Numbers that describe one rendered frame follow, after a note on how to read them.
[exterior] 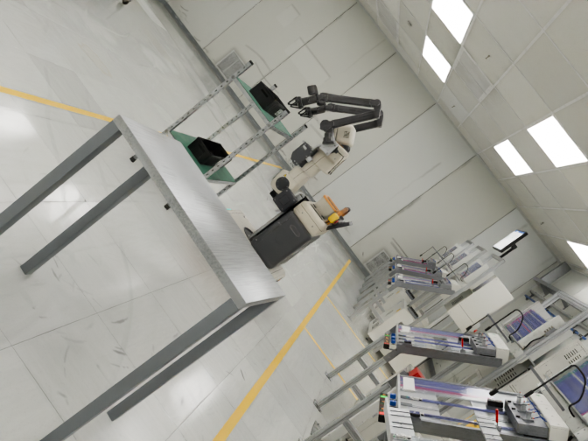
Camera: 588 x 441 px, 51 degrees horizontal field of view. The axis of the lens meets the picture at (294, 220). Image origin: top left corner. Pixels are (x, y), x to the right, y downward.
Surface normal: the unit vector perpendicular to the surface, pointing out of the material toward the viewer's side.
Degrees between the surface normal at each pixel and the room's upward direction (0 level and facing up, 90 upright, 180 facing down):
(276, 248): 90
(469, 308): 90
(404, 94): 90
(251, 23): 90
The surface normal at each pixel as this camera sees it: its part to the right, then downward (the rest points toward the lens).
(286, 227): -0.18, 0.01
